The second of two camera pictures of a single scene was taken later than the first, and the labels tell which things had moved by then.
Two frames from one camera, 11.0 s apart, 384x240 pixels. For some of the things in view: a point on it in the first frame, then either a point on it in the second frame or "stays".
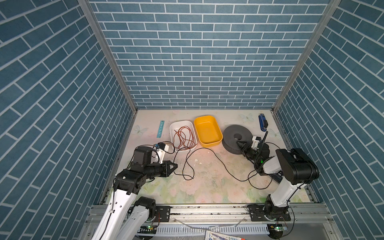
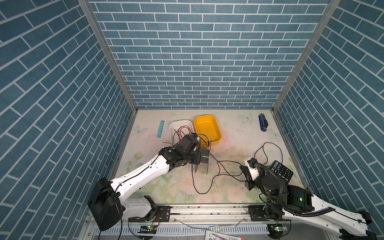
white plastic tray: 183,135 stays
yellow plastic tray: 208,130 stays
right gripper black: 245,148 to 248,183
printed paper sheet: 214,235 stays
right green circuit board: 275,230 stays
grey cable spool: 234,133 to 204,156
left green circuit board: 148,229 stays
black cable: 182,151 to 230,161
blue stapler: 263,123 stays
